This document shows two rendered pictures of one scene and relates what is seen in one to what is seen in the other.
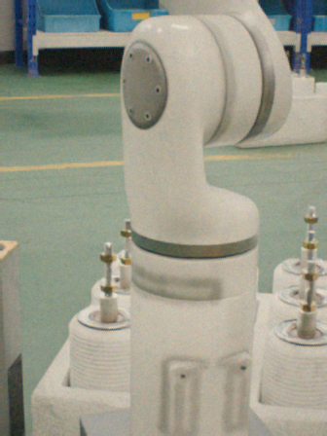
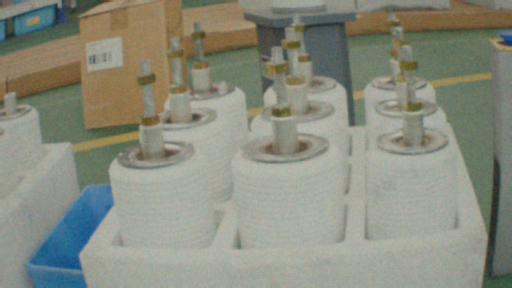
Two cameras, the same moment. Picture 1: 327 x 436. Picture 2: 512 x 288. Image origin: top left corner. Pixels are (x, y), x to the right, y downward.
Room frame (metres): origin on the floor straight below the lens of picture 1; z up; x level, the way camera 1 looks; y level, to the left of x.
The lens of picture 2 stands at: (1.87, -0.12, 0.46)
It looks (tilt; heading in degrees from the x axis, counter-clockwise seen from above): 17 degrees down; 180
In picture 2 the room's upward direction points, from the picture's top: 6 degrees counter-clockwise
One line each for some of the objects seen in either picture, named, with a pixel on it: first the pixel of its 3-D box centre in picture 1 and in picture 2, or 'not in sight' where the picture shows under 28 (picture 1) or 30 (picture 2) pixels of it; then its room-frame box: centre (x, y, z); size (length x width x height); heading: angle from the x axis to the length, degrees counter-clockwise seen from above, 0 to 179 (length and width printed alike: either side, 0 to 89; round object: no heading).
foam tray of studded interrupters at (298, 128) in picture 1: (259, 114); not in sight; (3.51, -0.38, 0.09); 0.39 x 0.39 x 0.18; 25
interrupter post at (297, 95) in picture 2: not in sight; (297, 99); (1.09, -0.07, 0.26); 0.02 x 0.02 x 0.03
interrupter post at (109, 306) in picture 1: (108, 308); (399, 73); (0.99, 0.06, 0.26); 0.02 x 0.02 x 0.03
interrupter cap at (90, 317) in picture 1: (108, 317); (400, 83); (0.99, 0.06, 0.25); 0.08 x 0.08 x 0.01
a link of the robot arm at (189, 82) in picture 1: (196, 138); not in sight; (0.61, -0.02, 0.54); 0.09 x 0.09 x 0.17; 32
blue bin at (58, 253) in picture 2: not in sight; (99, 264); (1.01, -0.33, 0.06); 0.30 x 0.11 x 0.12; 171
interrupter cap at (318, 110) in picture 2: not in sight; (298, 112); (1.09, -0.07, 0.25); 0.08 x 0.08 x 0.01
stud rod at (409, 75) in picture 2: not in sight; (410, 86); (1.22, 0.03, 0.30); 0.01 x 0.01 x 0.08; 19
